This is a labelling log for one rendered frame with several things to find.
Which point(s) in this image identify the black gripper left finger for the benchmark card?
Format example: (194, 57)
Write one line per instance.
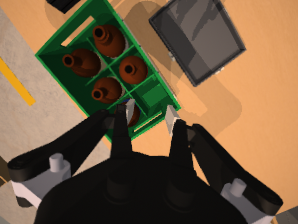
(34, 173)

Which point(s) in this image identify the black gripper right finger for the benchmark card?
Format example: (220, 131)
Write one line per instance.
(256, 201)

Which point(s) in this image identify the green bottle crate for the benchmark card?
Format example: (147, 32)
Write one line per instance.
(150, 96)

